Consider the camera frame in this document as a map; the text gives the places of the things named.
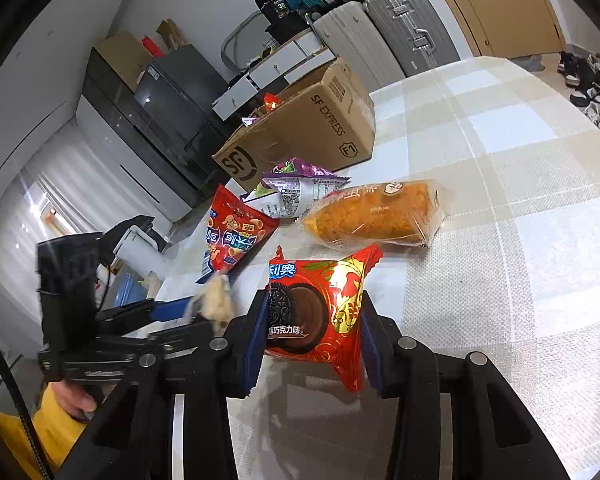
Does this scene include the red chips packet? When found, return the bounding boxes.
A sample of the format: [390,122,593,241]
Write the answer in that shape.
[196,184,281,285]

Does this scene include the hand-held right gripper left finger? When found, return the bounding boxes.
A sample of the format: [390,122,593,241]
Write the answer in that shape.
[67,290,271,480]

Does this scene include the person's left hand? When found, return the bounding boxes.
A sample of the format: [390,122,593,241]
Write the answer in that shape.
[54,381,102,422]

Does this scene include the beige snack packet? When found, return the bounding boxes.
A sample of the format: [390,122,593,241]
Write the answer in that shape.
[194,274,234,322]

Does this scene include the grey refrigerator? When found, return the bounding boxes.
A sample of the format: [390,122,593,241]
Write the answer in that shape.
[133,44,232,162]

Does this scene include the brown paper bags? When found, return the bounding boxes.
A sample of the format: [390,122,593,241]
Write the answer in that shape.
[155,18,186,51]

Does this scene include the silver suitcase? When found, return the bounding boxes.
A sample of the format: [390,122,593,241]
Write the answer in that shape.
[363,0,462,79]

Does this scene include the black cable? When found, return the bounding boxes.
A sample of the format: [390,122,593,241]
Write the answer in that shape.
[0,305,52,480]

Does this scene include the flat cardboard carton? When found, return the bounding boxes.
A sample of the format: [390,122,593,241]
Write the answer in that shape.
[95,30,152,92]

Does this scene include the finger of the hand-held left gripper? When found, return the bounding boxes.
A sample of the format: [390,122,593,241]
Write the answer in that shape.
[152,317,221,358]
[95,294,203,327]

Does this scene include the group of loose shoes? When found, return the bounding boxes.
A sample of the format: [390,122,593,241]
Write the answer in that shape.
[556,50,600,152]

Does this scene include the white curtain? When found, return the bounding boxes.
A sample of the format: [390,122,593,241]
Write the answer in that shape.
[0,125,132,356]

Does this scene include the white dresser with drawers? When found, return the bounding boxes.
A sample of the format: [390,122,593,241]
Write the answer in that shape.
[212,29,339,122]

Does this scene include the black storage box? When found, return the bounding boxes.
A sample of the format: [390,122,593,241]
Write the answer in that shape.
[267,10,307,44]

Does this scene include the cream suitcase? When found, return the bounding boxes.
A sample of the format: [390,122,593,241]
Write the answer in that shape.
[312,1,409,94]

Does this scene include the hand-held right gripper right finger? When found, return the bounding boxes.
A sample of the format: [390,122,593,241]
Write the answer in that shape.
[359,290,572,480]

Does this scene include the purple candy packet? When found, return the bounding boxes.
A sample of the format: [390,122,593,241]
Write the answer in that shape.
[242,157,352,222]

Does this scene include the stacked beige bowls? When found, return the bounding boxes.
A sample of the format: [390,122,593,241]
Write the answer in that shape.
[140,270,162,302]

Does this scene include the red paper bag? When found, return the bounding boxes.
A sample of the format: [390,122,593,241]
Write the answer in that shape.
[140,34,164,59]

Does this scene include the wooden door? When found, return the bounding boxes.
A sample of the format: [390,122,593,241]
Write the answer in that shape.
[419,0,567,59]

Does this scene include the orange bread packet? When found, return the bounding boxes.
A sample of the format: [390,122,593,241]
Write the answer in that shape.
[300,178,447,248]

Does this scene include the stacked blue bowls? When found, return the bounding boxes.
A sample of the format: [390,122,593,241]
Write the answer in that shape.
[100,272,157,322]

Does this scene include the oval mirror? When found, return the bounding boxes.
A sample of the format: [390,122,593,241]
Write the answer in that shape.
[221,10,272,69]

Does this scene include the white tall cabinet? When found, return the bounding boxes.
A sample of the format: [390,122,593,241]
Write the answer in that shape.
[74,94,197,222]

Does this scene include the black shopping bag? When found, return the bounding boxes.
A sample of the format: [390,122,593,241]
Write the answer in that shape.
[254,0,291,24]

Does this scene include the white kettle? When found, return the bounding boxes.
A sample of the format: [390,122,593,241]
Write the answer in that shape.
[111,225,169,274]

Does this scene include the black glass cabinet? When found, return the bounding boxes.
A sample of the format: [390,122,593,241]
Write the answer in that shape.
[81,47,217,192]

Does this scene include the brown cardboard box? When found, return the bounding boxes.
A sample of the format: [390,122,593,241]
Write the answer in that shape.
[212,56,376,193]

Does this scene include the red cookie packet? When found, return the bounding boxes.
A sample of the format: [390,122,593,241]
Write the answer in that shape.
[265,243,384,394]

